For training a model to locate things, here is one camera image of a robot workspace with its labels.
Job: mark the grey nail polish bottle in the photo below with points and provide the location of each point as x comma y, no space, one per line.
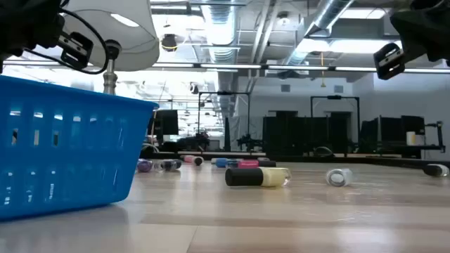
263,159

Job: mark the pale nail polish dark cap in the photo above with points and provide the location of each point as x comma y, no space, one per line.
168,165

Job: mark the teal blue nail polish bottle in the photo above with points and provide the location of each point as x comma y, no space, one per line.
232,164

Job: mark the blue plastic slotted basket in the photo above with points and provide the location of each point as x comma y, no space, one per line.
88,102

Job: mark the black aluminium table frame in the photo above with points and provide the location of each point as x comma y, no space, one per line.
351,159

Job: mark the white cylinder roll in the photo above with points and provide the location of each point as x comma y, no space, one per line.
410,138

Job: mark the black background workstation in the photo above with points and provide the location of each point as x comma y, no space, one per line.
390,130

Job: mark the table lamp with white shade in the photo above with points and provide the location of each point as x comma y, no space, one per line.
133,38

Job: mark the black partition curtain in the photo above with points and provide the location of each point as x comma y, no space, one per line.
292,133

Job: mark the clear nail polish black cap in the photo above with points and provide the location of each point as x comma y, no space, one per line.
339,177

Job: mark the black dome ceiling camera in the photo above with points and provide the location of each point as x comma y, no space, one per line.
169,43

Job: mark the black background gantry frame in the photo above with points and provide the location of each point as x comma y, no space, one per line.
334,97
225,93

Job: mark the black background robot arm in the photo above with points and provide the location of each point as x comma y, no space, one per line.
247,142
195,142

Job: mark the purple nail polish bottle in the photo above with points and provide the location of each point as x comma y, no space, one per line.
144,166

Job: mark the pink nail polish black cap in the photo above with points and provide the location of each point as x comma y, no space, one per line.
190,159

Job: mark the black background monitor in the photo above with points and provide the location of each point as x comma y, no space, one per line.
167,123

